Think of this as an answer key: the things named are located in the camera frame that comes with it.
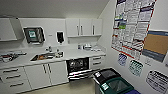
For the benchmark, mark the stainless steel dishwasher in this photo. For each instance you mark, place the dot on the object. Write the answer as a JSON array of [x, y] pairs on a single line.
[[81, 74]]

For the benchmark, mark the blue dish soap bottle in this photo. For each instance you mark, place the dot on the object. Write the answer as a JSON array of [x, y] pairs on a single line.
[[80, 46]]

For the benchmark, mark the chrome sink faucet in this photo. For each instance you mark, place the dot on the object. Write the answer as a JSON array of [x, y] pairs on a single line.
[[50, 49]]

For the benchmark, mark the white base cabinet door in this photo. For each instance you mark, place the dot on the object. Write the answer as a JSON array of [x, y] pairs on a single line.
[[37, 76], [59, 72]]

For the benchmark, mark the stainless steel sink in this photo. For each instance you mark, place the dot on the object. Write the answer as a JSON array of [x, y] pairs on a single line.
[[46, 57]]

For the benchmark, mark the orange bowl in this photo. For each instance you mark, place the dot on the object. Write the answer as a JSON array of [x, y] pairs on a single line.
[[41, 57]]

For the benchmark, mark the blue recycling bin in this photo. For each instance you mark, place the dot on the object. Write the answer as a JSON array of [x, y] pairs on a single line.
[[116, 86]]

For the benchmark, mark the grey paper towel dispenser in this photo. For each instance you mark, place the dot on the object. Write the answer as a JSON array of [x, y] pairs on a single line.
[[33, 34]]

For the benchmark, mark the tan cork board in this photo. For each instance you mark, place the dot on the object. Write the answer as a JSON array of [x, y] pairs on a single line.
[[155, 46]]

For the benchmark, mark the counter dish drying rack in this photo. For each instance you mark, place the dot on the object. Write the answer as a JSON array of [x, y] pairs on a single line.
[[11, 56]]

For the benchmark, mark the white wall cabinet door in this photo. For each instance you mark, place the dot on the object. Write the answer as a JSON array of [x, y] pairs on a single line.
[[86, 27], [72, 27], [97, 26], [8, 29]]

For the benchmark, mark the black wall soap dispenser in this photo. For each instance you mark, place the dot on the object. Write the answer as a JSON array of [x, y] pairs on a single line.
[[60, 37]]

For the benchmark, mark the small blue wall notice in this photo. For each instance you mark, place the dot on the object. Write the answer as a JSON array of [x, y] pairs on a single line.
[[122, 59]]

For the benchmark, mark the small green wall notice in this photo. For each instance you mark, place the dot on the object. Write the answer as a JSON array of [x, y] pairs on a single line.
[[136, 68]]

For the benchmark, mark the small white wall notice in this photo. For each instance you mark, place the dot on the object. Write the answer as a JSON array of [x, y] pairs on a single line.
[[157, 81]]

